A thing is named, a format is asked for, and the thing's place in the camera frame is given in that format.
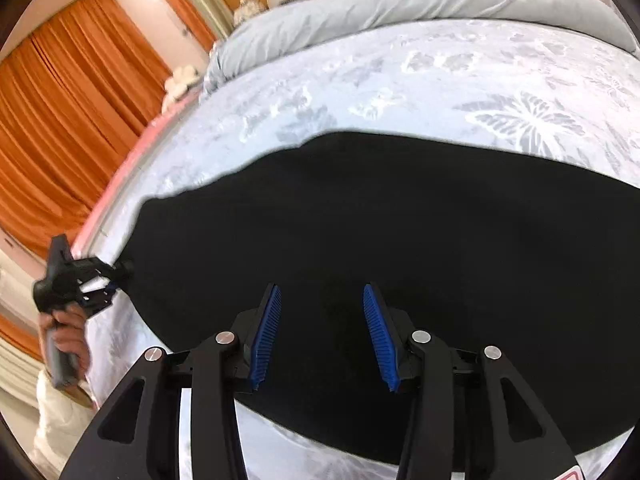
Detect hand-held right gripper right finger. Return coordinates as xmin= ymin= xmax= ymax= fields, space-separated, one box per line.
xmin=362 ymin=282 xmax=581 ymax=480

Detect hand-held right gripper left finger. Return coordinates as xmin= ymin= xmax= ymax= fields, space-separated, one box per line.
xmin=59 ymin=282 xmax=283 ymax=480

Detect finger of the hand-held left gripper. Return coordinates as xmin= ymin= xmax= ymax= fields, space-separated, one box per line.
xmin=72 ymin=257 xmax=135 ymax=282
xmin=76 ymin=284 xmax=119 ymax=318

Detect black pants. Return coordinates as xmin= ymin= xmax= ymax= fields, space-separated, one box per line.
xmin=117 ymin=131 xmax=640 ymax=466

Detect person's left forearm white sleeve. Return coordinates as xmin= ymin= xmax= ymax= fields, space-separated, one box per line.
xmin=34 ymin=367 xmax=98 ymax=466

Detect person's left hand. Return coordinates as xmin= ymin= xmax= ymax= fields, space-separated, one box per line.
xmin=39 ymin=304 xmax=92 ymax=377

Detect pink mattress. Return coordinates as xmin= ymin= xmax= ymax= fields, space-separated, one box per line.
xmin=70 ymin=92 xmax=206 ymax=256

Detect wide orange curtain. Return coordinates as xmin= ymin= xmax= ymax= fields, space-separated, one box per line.
xmin=0 ymin=0 xmax=173 ymax=261

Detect white flower plush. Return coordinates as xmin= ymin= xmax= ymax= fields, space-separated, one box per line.
xmin=162 ymin=65 xmax=201 ymax=111

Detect butterfly print bed blanket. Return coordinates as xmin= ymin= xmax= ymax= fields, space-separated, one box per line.
xmin=75 ymin=17 xmax=640 ymax=480

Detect fluffy beige plush toy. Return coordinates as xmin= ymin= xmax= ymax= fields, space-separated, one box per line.
xmin=232 ymin=0 xmax=266 ymax=28

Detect grey duvet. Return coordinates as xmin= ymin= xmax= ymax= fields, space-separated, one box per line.
xmin=202 ymin=0 xmax=640 ymax=96

